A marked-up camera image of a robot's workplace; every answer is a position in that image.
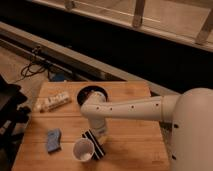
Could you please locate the white paper cup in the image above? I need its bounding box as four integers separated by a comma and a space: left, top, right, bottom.
73, 138, 95, 162

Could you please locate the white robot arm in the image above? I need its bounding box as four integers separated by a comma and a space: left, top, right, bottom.
80, 88, 213, 171

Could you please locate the black round plate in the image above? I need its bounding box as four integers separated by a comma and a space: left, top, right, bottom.
77, 85, 108, 106

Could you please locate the white power strip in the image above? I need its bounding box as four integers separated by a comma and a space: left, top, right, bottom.
34, 91, 71, 113

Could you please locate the blue object behind table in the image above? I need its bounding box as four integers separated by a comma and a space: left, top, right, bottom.
50, 74, 66, 82

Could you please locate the black chair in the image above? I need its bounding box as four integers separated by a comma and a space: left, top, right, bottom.
0, 74, 31, 171

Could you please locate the wooden table leg middle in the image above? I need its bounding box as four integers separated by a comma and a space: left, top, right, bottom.
132, 0, 146, 28

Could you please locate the wooden table leg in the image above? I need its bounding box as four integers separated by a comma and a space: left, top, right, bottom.
195, 9, 213, 45
132, 0, 146, 28

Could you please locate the wooden table leg right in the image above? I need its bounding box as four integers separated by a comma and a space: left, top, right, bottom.
195, 9, 213, 45

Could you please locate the black cable on floor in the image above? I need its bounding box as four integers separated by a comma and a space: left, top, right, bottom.
14, 49, 51, 83

